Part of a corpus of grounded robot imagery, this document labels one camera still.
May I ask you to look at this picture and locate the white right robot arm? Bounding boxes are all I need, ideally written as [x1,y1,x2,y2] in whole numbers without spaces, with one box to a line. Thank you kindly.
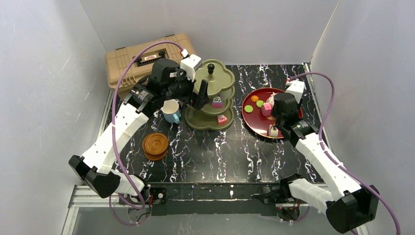
[272,93,379,234]

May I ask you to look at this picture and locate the white sugared cake piece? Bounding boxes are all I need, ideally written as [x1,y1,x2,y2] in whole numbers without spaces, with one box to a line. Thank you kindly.
[267,124,279,138]

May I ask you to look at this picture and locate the red layered cake square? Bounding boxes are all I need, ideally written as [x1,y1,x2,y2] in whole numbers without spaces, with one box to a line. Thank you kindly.
[261,103,273,117]

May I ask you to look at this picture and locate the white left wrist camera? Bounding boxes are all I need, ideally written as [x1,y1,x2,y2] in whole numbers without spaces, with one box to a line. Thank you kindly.
[180,54,202,82]

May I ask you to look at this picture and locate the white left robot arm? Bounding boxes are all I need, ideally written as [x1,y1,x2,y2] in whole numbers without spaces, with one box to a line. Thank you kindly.
[69,54,209,198]

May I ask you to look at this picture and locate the pink sprinkled cake slice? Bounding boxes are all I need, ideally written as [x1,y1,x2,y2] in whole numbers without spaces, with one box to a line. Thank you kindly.
[217,114,228,126]

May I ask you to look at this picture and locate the green three-tier serving stand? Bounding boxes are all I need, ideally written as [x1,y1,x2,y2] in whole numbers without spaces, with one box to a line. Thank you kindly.
[184,59,235,131]

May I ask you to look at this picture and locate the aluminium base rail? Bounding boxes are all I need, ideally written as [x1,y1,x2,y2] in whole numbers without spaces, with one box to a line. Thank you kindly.
[61,183,370,235]

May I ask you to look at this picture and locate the orange flower cookie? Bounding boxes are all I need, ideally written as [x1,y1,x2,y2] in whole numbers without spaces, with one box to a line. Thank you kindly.
[251,95,259,103]

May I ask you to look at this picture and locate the green macaron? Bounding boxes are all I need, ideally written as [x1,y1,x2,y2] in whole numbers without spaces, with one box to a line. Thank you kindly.
[244,105,254,113]
[255,100,264,108]

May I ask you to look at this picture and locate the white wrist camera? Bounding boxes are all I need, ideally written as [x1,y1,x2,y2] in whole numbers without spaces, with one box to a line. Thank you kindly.
[285,79,305,103]
[180,54,202,82]

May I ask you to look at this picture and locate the red round lacquer tray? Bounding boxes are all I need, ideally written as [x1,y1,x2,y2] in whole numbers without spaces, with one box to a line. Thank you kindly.
[242,88,303,139]

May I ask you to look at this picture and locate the tan plastic toolbox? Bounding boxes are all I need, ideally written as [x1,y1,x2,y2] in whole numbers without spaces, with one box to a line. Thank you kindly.
[105,33,196,98]

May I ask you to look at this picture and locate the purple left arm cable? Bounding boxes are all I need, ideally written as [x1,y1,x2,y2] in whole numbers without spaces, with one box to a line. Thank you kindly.
[108,40,189,227]

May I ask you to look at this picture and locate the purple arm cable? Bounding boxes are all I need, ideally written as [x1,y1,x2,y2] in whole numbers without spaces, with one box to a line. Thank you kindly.
[287,71,401,235]
[108,40,189,227]

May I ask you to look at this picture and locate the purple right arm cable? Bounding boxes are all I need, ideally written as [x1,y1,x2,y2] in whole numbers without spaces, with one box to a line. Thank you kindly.
[287,71,401,235]

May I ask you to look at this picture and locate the blue mug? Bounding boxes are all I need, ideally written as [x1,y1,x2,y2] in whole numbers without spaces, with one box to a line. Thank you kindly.
[161,99,181,124]

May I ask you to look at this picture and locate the stacked brown wooden coasters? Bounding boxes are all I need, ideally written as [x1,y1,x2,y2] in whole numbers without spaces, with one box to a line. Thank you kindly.
[142,133,168,161]

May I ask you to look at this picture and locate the purple frosted cake slice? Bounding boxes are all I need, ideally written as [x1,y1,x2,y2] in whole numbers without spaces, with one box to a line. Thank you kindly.
[211,95,223,109]

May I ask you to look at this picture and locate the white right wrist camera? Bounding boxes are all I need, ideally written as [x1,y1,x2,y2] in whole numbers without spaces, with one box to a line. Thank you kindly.
[285,79,305,103]

